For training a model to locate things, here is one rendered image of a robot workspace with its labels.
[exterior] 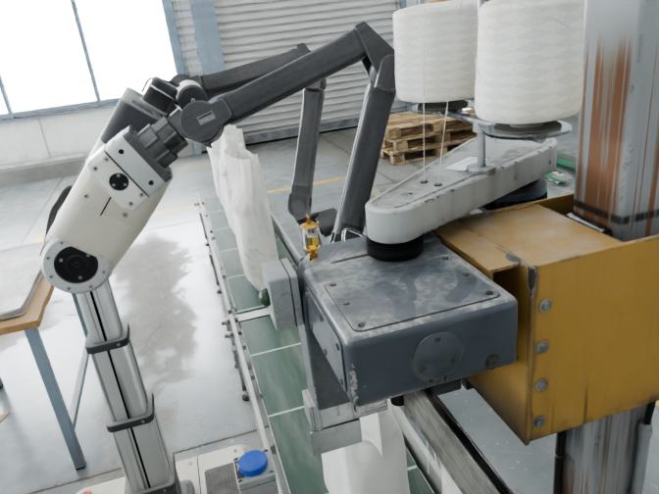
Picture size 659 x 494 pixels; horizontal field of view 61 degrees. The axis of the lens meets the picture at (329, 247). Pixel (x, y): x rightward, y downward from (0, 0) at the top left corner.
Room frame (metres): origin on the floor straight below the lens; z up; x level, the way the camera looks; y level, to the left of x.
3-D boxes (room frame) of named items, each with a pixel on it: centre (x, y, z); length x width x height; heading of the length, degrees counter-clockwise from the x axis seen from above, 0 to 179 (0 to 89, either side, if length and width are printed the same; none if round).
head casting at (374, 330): (0.73, -0.08, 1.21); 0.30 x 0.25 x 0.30; 14
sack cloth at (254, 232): (2.82, 0.39, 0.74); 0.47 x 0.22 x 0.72; 12
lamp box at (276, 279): (0.80, 0.08, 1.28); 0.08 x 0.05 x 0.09; 14
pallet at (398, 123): (6.70, -1.32, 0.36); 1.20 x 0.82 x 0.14; 100
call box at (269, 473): (0.91, 0.21, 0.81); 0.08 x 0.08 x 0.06; 14
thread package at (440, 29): (1.04, -0.24, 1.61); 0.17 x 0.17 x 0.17
